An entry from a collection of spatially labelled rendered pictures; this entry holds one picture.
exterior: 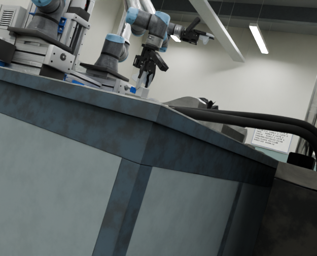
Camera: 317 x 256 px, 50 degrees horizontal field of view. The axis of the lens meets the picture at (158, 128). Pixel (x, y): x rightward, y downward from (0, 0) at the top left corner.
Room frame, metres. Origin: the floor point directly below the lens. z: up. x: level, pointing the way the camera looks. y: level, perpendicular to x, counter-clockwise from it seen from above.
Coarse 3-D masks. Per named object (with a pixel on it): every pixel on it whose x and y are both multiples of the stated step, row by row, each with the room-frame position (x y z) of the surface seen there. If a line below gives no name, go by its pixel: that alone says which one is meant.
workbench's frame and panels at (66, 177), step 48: (0, 96) 0.98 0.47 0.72; (48, 96) 0.87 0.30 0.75; (96, 96) 0.75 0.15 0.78; (0, 144) 0.95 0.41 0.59; (48, 144) 0.84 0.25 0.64; (96, 144) 0.75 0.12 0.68; (144, 144) 0.69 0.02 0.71; (192, 144) 0.85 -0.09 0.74; (240, 144) 1.07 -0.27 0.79; (0, 192) 0.91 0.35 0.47; (48, 192) 0.81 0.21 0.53; (96, 192) 0.73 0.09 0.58; (144, 192) 0.72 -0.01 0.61; (192, 192) 0.92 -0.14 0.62; (240, 192) 1.25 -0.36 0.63; (0, 240) 0.88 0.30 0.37; (48, 240) 0.79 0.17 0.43; (96, 240) 0.71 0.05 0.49; (144, 240) 0.77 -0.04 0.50; (192, 240) 1.00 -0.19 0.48; (240, 240) 1.41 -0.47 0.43
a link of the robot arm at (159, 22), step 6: (156, 12) 1.50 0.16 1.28; (162, 12) 1.49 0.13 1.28; (156, 18) 1.49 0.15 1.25; (162, 18) 1.49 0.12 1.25; (168, 18) 1.50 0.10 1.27; (150, 24) 1.50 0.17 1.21; (156, 24) 1.49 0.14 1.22; (162, 24) 1.50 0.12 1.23; (150, 30) 1.52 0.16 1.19; (156, 30) 1.50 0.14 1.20; (162, 30) 1.51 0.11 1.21; (156, 36) 1.50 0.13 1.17; (162, 36) 1.52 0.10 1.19
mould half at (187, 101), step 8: (136, 96) 1.49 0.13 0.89; (168, 104) 1.39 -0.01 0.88; (176, 104) 1.37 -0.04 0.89; (184, 104) 1.35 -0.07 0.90; (192, 104) 1.33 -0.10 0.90; (200, 104) 1.33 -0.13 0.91; (200, 120) 1.30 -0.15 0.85; (216, 128) 1.26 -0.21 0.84; (224, 128) 1.27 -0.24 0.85; (232, 136) 1.35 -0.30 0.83; (240, 136) 1.43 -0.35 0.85
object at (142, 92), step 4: (128, 88) 1.62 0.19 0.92; (132, 88) 1.58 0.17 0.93; (140, 88) 1.55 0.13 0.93; (144, 88) 1.55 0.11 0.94; (132, 92) 1.58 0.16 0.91; (136, 92) 1.56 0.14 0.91; (140, 92) 1.55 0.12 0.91; (144, 92) 1.56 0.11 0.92; (148, 92) 1.58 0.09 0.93; (140, 96) 1.55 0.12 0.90; (144, 96) 1.57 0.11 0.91
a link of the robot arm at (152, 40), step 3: (150, 36) 1.51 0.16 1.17; (153, 36) 1.51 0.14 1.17; (147, 39) 1.53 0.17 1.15; (150, 39) 1.52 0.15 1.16; (153, 39) 1.51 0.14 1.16; (156, 39) 1.51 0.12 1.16; (159, 39) 1.51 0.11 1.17; (162, 39) 1.53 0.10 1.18; (147, 42) 1.52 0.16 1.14; (150, 42) 1.51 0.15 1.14; (153, 42) 1.51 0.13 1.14; (156, 42) 1.51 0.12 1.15; (159, 42) 1.52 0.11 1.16; (162, 42) 1.54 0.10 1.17; (153, 45) 1.52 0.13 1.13; (156, 45) 1.52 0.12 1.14; (159, 45) 1.53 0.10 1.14
